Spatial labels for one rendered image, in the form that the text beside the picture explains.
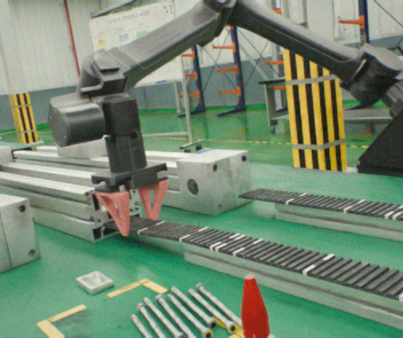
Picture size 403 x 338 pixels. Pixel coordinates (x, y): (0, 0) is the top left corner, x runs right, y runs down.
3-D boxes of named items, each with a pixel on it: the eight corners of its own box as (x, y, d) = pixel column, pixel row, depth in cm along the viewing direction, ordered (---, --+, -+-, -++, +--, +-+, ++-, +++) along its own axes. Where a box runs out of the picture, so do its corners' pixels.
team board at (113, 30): (102, 158, 717) (76, 19, 679) (125, 151, 757) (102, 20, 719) (186, 156, 633) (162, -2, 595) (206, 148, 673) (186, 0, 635)
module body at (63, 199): (143, 224, 85) (135, 177, 84) (92, 243, 79) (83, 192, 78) (-11, 186, 146) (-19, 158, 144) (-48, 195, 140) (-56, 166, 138)
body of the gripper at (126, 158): (91, 187, 74) (82, 138, 73) (145, 171, 81) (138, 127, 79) (113, 190, 70) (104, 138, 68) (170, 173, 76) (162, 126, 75)
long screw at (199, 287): (195, 291, 56) (194, 283, 56) (203, 289, 57) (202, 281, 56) (240, 333, 47) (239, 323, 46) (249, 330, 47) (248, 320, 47)
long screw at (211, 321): (218, 327, 48) (217, 318, 48) (209, 331, 47) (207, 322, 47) (178, 291, 57) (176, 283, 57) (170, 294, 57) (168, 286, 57)
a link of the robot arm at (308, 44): (224, -34, 107) (207, 6, 114) (207, -9, 97) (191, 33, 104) (404, 57, 110) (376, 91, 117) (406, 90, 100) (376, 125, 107)
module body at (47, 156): (220, 195, 97) (215, 154, 96) (182, 209, 91) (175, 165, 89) (49, 171, 158) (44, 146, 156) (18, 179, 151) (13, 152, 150)
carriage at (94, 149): (130, 160, 121) (125, 133, 119) (90, 171, 114) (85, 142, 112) (97, 158, 133) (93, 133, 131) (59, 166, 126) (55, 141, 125)
